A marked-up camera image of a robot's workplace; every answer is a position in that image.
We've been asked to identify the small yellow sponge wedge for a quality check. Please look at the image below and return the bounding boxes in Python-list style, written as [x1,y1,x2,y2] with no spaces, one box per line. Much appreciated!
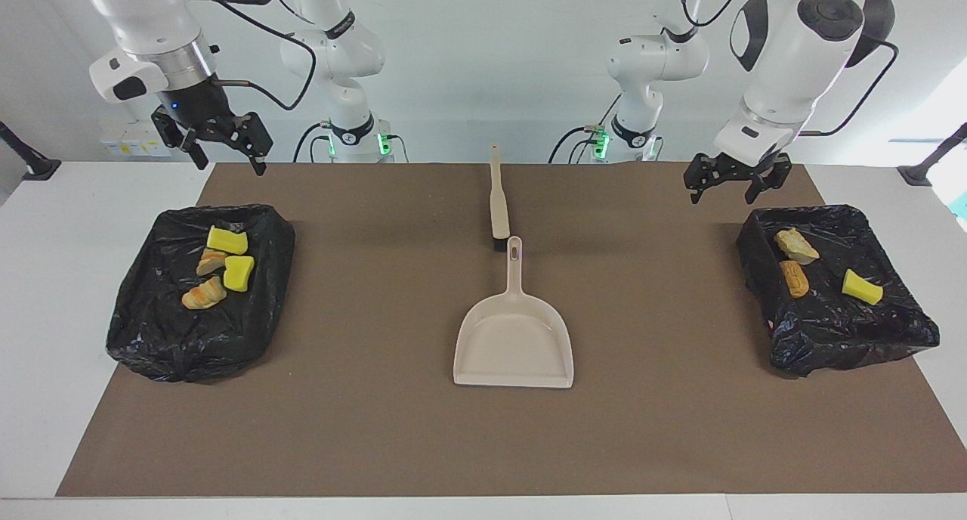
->
[842,269,884,306]

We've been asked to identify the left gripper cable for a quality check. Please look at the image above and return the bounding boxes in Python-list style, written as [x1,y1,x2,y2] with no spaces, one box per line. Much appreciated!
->
[797,40,900,138]

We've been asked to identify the brown table mat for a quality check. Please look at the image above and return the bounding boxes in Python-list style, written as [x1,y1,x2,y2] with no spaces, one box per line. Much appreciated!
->
[55,162,967,498]

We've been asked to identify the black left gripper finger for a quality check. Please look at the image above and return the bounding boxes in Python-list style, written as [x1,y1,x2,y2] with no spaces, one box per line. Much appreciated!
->
[744,153,792,205]
[684,154,726,205]

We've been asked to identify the black bag-lined bin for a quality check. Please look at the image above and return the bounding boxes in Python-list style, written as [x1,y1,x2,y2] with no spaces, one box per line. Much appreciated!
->
[106,204,297,385]
[736,204,941,379]

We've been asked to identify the brown bread nugget toy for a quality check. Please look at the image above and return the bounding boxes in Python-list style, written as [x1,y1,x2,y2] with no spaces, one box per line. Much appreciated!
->
[779,260,811,299]

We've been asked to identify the beige plastic dustpan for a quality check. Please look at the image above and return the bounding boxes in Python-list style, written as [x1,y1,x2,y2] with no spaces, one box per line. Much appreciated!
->
[453,236,575,390]

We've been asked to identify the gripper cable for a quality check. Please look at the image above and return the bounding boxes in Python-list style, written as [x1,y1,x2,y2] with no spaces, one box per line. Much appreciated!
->
[189,0,318,113]
[797,40,900,138]

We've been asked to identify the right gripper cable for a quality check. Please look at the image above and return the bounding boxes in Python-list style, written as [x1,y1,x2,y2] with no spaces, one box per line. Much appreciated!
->
[189,0,318,113]

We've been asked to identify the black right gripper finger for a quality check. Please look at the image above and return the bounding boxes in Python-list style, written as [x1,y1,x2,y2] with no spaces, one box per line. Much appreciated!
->
[230,112,274,178]
[151,106,210,171]

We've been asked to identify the yellow sponge piece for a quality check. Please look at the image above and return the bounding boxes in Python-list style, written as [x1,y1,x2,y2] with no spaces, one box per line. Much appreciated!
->
[223,255,256,293]
[206,226,249,255]

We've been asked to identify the white wall outlet box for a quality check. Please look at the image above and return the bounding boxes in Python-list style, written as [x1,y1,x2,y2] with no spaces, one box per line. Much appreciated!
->
[100,119,173,158]

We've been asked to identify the beige hand brush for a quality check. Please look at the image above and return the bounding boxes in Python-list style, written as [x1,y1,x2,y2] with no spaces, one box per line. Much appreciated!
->
[489,144,511,251]

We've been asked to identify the black camera stand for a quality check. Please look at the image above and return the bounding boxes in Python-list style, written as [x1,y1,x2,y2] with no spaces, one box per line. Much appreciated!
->
[897,122,967,187]
[0,121,61,181]

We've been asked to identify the black base power cable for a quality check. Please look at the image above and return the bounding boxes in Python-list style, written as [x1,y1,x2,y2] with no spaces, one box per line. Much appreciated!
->
[548,125,605,164]
[293,123,333,163]

